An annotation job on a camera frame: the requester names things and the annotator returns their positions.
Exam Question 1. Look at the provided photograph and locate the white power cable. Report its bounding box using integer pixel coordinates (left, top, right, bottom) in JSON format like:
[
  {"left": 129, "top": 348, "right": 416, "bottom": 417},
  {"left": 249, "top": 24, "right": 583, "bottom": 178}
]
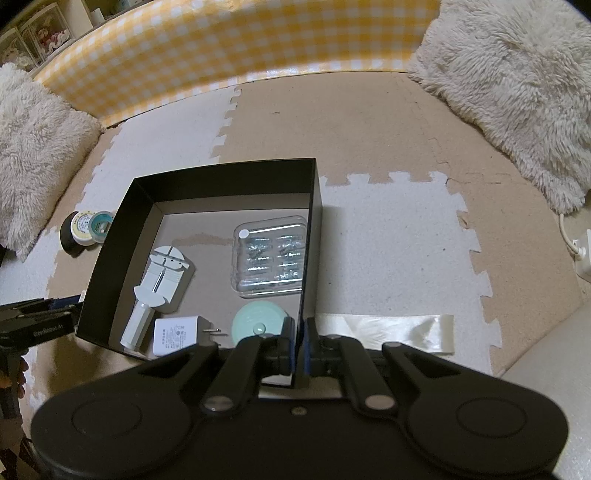
[{"left": 558, "top": 212, "right": 583, "bottom": 258}]

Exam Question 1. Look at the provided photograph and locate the foam puzzle floor mat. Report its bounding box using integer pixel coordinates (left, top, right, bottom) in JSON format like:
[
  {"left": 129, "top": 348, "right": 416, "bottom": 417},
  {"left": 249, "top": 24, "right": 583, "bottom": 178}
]
[{"left": 0, "top": 73, "right": 591, "bottom": 416}]

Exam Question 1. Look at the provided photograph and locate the black and white printed bag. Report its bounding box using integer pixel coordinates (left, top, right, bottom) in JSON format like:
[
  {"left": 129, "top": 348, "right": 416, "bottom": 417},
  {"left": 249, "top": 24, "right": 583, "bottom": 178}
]
[{"left": 0, "top": 415, "right": 43, "bottom": 480}]

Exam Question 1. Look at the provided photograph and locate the wooden shelf unit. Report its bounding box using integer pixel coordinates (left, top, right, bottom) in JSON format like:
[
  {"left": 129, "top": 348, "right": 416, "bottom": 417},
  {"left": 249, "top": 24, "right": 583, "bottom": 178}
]
[{"left": 0, "top": 0, "right": 155, "bottom": 85}]

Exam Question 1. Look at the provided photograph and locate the fluffy white pillow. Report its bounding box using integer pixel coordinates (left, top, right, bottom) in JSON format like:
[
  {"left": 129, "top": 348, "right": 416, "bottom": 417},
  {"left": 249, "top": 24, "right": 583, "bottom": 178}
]
[
  {"left": 406, "top": 0, "right": 591, "bottom": 216},
  {"left": 0, "top": 62, "right": 103, "bottom": 262}
]

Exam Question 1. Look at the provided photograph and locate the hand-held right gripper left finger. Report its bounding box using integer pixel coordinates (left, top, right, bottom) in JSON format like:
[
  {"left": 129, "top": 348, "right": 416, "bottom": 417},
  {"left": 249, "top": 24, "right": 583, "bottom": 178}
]
[{"left": 137, "top": 318, "right": 297, "bottom": 415}]

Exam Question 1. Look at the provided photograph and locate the white charger plug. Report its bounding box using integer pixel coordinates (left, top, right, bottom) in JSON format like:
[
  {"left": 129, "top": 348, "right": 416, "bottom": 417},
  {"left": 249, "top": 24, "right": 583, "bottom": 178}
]
[{"left": 152, "top": 315, "right": 222, "bottom": 360}]

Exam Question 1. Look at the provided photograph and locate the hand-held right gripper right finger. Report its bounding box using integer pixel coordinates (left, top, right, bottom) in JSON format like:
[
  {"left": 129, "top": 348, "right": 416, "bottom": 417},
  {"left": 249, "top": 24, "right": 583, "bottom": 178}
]
[{"left": 302, "top": 317, "right": 463, "bottom": 412}]

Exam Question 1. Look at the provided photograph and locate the teal tape roll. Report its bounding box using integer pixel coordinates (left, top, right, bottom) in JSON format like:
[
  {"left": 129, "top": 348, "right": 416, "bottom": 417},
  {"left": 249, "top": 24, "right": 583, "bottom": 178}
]
[{"left": 90, "top": 211, "right": 116, "bottom": 243}]

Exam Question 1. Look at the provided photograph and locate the bed with yellow checkered cover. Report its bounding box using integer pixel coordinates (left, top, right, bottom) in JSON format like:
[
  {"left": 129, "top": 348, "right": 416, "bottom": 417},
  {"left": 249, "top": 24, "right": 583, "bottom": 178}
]
[{"left": 32, "top": 0, "right": 445, "bottom": 131}]

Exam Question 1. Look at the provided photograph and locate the clear plastic sheet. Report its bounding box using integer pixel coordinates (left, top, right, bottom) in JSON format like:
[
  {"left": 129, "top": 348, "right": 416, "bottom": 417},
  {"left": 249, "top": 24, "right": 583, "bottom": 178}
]
[{"left": 307, "top": 313, "right": 456, "bottom": 356}]

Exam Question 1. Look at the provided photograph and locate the white power strip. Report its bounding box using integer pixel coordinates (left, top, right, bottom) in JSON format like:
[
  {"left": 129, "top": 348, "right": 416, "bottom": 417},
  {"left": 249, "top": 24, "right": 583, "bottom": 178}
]
[{"left": 570, "top": 230, "right": 591, "bottom": 278}]

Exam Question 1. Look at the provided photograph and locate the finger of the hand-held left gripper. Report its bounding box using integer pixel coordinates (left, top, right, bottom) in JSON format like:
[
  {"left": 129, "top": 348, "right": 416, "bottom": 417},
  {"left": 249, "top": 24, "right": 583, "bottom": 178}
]
[
  {"left": 0, "top": 306, "right": 75, "bottom": 321},
  {"left": 11, "top": 298, "right": 85, "bottom": 311}
]

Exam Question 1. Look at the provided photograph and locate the black cardboard box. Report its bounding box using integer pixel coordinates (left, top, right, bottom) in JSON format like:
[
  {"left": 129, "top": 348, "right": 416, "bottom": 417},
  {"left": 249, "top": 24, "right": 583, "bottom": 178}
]
[{"left": 76, "top": 158, "right": 325, "bottom": 389}]

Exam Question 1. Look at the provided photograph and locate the clear doll display case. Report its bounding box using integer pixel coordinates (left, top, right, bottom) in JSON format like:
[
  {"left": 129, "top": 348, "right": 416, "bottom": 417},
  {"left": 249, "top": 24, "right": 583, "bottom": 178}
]
[
  {"left": 0, "top": 27, "right": 25, "bottom": 71},
  {"left": 19, "top": 2, "right": 75, "bottom": 66}
]

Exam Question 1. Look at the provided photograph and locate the mint round case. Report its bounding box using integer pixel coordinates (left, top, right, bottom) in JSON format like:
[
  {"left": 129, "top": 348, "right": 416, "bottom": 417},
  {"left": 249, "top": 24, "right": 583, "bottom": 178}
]
[{"left": 230, "top": 301, "right": 293, "bottom": 348}]

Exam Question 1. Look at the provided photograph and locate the clear plastic case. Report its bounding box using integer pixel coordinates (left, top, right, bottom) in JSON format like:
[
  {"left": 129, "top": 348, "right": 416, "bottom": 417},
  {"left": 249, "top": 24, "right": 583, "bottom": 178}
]
[{"left": 229, "top": 215, "right": 308, "bottom": 296}]

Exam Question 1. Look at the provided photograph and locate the pale blue watch link tool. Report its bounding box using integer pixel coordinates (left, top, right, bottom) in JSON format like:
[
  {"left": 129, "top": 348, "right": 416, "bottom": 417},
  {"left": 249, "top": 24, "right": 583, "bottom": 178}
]
[{"left": 119, "top": 246, "right": 196, "bottom": 350}]

